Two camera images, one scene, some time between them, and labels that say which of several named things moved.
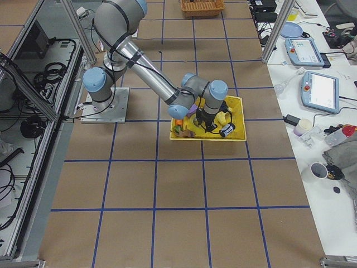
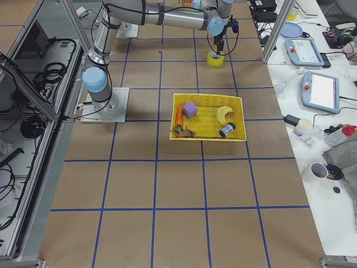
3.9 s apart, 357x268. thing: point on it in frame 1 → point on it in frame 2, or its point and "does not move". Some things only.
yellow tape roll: [196, 123] → [215, 60]
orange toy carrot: [178, 125] does not move
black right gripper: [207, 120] → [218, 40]
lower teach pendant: [320, 91] does not move
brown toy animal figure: [186, 133] does not move
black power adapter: [291, 119] does not move
